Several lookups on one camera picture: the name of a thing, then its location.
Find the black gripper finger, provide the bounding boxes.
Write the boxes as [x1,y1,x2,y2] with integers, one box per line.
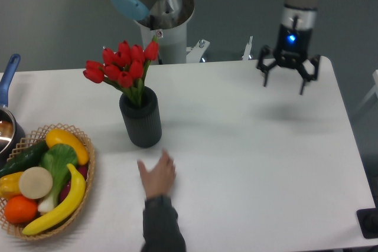
[256,44,279,88]
[297,54,321,95]

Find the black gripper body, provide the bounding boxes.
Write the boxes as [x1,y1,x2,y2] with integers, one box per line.
[273,7,317,69]

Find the red tulip bouquet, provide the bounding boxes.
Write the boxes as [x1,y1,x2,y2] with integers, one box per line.
[83,36,159,108]

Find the dark grey ribbed vase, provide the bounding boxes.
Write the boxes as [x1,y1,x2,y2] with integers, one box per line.
[119,87,162,148]

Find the dark grey sleeved forearm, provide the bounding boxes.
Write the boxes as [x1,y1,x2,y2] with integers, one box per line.
[141,195,187,251]

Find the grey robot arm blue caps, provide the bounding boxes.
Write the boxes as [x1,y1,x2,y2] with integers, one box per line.
[111,0,320,86]

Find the bare human hand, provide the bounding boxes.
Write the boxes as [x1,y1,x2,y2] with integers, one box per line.
[137,149,176,199]

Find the black device at edge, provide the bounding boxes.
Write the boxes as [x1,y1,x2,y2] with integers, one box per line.
[356,208,377,239]

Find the purple eggplant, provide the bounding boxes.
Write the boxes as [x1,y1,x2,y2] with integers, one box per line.
[58,165,88,204]

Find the yellow squash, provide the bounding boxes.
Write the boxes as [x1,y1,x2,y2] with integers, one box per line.
[45,129,89,166]

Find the green bok choy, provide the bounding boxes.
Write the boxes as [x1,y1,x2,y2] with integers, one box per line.
[38,143,78,215]

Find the yellow banana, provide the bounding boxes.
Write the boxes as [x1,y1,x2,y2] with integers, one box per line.
[22,163,86,236]

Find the green cucumber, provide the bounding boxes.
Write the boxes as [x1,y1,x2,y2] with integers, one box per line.
[1,140,48,177]

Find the woven wicker basket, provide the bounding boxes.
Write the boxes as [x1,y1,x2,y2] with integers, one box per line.
[1,123,95,241]

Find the beige round disc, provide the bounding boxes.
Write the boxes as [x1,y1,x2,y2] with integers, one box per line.
[18,166,53,199]

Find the yellow bell pepper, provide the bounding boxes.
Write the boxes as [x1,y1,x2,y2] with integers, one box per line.
[1,172,23,199]

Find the orange fruit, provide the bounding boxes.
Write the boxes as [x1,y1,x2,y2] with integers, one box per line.
[4,195,38,224]

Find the white chair frame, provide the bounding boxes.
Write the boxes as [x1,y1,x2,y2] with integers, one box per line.
[352,70,377,119]

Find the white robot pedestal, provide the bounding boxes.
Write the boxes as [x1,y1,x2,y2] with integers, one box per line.
[136,0,194,64]

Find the blue handled saucepan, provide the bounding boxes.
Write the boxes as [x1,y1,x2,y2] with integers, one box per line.
[1,54,25,167]

